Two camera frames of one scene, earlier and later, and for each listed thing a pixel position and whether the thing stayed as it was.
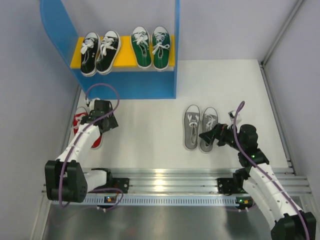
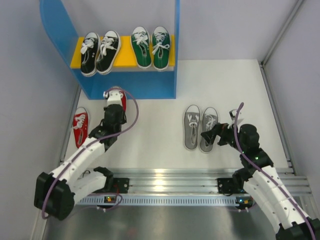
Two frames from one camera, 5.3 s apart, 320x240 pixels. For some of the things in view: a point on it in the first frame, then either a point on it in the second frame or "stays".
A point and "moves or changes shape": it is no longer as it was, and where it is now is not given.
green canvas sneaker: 141,46 stays
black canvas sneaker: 90,44 stays
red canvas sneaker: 96,143 moves or changes shape
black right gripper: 219,133 stays
